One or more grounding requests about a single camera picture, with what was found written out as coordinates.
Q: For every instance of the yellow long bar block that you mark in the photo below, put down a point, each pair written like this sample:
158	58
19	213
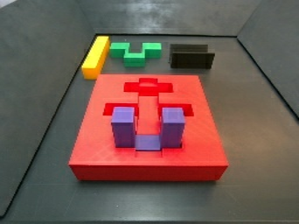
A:
95	60

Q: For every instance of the black angled holder fixture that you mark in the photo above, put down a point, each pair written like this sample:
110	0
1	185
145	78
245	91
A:
190	56

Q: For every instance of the green stepped block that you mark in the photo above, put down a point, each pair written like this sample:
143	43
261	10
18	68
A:
135	59

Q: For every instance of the purple U-shaped block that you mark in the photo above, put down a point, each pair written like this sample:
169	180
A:
169	138

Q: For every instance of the red fixture base block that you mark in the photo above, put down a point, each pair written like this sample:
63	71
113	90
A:
98	160

